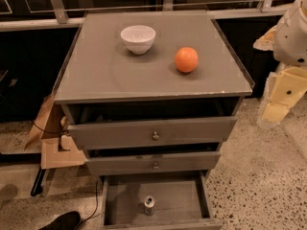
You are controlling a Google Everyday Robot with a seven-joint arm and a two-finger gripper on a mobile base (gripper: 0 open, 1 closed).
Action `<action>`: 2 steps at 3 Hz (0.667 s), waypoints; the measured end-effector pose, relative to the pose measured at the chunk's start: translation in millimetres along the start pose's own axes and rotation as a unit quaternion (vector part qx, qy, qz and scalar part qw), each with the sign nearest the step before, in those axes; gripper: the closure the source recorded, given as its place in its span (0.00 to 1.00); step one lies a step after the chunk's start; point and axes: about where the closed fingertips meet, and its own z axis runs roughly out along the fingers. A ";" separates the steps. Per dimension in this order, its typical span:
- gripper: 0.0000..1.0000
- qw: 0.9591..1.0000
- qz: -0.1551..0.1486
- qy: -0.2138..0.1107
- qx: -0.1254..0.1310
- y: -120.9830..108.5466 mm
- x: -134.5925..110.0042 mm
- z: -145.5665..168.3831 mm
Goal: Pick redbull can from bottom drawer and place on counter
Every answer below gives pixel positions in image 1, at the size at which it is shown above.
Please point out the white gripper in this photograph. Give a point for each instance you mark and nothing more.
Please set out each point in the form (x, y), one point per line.
(292, 40)

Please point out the silver redbull can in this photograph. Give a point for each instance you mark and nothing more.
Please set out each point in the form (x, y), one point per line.
(149, 204)

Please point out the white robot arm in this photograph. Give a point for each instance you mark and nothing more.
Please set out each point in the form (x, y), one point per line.
(288, 42)

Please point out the grey middle drawer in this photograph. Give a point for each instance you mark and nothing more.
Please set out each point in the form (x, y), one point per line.
(161, 159)

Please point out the grey drawer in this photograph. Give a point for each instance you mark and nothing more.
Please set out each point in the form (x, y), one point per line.
(151, 122)
(181, 202)
(161, 159)

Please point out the grey top drawer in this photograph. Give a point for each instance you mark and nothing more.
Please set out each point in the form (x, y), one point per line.
(151, 122)

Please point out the grey drawer cabinet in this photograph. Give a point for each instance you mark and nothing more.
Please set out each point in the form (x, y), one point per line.
(101, 68)

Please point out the grey bottom drawer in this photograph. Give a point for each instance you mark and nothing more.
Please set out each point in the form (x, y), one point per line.
(181, 202)

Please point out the orange fruit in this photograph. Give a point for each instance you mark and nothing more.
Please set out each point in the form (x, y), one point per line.
(186, 60)

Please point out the white ceramic bowl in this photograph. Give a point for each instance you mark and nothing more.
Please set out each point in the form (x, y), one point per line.
(138, 39)

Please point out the black shoe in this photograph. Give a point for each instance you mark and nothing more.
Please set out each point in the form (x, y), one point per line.
(67, 221)

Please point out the black floor bar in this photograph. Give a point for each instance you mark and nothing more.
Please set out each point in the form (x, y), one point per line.
(37, 188)

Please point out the metal railing frame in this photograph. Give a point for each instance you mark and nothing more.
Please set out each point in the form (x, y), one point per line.
(23, 15)

